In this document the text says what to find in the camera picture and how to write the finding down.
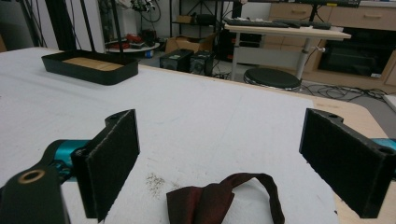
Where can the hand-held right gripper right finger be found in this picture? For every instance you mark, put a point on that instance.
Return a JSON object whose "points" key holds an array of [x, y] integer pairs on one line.
{"points": [[345, 161]]}

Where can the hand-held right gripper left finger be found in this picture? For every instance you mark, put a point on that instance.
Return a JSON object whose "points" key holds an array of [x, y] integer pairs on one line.
{"points": [[107, 165]]}

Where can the dark red ribbon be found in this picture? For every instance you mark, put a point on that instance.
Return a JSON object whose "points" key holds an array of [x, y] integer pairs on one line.
{"points": [[214, 199]]}

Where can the black metal shelf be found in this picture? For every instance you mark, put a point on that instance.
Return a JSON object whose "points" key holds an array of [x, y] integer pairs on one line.
{"points": [[199, 15]]}

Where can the black keyboard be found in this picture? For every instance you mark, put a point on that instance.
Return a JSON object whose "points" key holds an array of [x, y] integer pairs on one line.
{"points": [[257, 22]]}

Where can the black tray with wooden bottom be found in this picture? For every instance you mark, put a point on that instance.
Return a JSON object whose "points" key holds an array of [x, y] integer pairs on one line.
{"points": [[90, 67]]}

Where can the round white platform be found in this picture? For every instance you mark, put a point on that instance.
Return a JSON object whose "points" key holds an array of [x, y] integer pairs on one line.
{"points": [[134, 47]]}

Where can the black round stool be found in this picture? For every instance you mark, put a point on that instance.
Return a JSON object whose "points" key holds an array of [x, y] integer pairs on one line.
{"points": [[271, 79]]}

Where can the wooden cabinet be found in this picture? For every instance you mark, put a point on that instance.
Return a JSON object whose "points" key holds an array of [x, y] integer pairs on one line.
{"points": [[358, 18]]}

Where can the white table cover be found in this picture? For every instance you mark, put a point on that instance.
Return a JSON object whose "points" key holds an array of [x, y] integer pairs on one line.
{"points": [[174, 124]]}

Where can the light wooden desk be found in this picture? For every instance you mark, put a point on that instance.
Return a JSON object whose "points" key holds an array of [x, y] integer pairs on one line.
{"points": [[286, 34]]}

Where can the cardboard box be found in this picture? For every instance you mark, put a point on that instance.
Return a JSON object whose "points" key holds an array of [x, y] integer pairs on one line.
{"points": [[186, 43]]}

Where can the black computer case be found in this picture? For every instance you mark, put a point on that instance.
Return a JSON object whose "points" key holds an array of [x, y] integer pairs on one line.
{"points": [[202, 62], [176, 59]]}

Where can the black metal stand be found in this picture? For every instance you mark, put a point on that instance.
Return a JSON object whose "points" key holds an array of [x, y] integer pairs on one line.
{"points": [[116, 25]]}

